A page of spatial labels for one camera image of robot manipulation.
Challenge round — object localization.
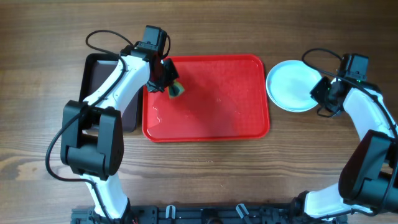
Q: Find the green yellow sponge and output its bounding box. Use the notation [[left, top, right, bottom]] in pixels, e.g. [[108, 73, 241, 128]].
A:
[[168, 80, 185, 98]]

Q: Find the light blue ceramic plate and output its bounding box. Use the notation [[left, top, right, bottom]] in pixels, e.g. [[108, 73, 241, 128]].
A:
[[266, 60, 322, 113]]

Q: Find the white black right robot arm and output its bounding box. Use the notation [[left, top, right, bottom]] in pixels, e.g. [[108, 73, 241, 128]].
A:
[[303, 77, 397, 220]]

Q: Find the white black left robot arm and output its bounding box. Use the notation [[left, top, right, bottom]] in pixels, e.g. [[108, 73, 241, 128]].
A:
[[60, 54, 178, 223]]

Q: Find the dark brown tray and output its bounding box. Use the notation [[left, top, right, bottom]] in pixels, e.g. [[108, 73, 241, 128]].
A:
[[78, 53, 143, 133]]

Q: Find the red plastic tray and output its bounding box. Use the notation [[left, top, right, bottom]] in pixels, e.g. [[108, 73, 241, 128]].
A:
[[142, 54, 271, 142]]

